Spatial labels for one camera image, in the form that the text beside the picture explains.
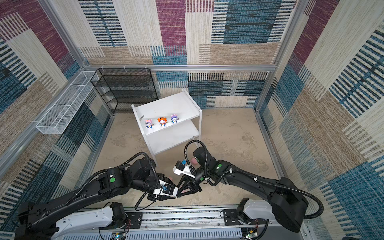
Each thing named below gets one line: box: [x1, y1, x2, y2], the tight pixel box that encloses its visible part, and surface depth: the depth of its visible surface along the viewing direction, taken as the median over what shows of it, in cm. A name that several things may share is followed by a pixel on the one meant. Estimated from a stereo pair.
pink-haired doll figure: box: [145, 119, 154, 129], surface depth 67 cm
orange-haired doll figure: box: [157, 117, 168, 127], surface depth 68 cm
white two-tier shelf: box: [131, 89, 202, 167], surface depth 77 cm
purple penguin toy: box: [170, 114, 180, 124], surface depth 69 cm
